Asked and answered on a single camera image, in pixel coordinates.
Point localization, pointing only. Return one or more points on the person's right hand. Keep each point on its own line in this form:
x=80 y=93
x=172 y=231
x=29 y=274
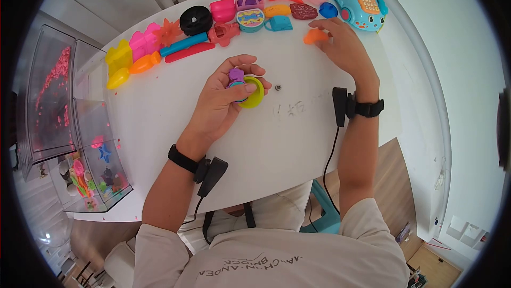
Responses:
x=351 y=54

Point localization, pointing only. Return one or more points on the person's left hand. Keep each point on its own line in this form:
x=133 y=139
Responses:
x=213 y=108

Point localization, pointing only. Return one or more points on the person's right fingers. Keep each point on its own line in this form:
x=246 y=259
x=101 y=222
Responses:
x=324 y=23

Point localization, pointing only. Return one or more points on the person's right thumb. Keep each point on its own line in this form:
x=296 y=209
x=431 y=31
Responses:
x=326 y=46

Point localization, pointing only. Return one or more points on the person's left index finger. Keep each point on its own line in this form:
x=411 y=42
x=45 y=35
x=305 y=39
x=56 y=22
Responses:
x=235 y=61

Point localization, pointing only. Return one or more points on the person's left thumb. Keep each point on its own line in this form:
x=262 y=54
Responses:
x=237 y=90

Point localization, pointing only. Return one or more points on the person's left middle finger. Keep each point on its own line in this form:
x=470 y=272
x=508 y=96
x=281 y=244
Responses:
x=255 y=70

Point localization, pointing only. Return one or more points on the person's left ring finger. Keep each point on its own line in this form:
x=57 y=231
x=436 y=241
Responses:
x=265 y=84

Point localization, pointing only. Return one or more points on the yellow-green round lid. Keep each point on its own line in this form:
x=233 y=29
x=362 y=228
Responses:
x=257 y=95

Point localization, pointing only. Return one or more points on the purple teal stamp toy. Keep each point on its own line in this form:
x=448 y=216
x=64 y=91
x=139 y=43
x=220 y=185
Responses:
x=236 y=76

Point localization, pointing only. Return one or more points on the orange clay mould piece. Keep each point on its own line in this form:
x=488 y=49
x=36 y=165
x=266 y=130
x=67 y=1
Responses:
x=313 y=36

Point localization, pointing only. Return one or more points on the blue round mould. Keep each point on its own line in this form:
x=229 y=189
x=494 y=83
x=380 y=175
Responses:
x=328 y=10

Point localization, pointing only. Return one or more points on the dark red textured mould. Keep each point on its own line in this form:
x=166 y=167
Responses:
x=303 y=11

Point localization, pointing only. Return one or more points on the salmon red clay extruder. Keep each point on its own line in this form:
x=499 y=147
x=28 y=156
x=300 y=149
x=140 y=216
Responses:
x=223 y=33

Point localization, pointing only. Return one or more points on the blue toy telephone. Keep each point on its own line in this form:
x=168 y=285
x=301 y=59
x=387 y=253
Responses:
x=359 y=3

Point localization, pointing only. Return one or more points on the round teal patterned tin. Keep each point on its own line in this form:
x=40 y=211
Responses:
x=250 y=20

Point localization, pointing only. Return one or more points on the teal bag-shaped mould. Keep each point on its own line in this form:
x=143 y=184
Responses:
x=278 y=23

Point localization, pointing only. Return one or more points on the red flat stick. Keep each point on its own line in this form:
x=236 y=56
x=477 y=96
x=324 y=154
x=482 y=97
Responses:
x=189 y=52

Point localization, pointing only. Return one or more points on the yellow-orange oval mould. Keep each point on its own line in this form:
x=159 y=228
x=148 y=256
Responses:
x=277 y=10

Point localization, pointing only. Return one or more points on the pink shell mould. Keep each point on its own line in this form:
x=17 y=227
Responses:
x=222 y=10

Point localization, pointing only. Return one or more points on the blue roller tube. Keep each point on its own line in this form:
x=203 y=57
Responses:
x=184 y=44

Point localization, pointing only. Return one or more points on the black toy wheel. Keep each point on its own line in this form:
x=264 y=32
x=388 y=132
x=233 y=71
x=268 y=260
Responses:
x=195 y=20

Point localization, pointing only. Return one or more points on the black wrist band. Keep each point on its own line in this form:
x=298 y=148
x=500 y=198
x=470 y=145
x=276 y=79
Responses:
x=199 y=168
x=365 y=107

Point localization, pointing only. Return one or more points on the orange star flower mould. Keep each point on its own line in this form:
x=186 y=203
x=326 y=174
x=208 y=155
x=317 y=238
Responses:
x=168 y=32

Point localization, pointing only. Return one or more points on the orange carrot-shaped mould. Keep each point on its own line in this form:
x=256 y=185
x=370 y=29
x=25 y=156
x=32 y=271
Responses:
x=144 y=63

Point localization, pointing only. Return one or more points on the pink castle mould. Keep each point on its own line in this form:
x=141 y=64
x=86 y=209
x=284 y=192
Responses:
x=143 y=42

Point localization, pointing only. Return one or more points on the yellow castle mould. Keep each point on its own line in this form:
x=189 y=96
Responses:
x=118 y=57

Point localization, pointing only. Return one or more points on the yellow egg-shaped mould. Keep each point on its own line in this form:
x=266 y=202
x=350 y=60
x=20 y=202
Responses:
x=117 y=79

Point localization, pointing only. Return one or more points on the person's legs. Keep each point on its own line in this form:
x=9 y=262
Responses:
x=281 y=208

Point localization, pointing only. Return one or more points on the teal plastic stool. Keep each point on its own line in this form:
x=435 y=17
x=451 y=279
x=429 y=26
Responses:
x=326 y=212

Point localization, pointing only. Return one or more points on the clear bin with toys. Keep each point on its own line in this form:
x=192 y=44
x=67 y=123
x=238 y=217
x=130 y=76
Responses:
x=94 y=156

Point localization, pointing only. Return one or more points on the person's body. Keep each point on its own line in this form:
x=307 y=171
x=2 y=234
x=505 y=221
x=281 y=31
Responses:
x=275 y=260

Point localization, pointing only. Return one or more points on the clear bin with pink crumbs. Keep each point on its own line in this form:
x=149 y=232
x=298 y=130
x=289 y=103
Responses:
x=48 y=96

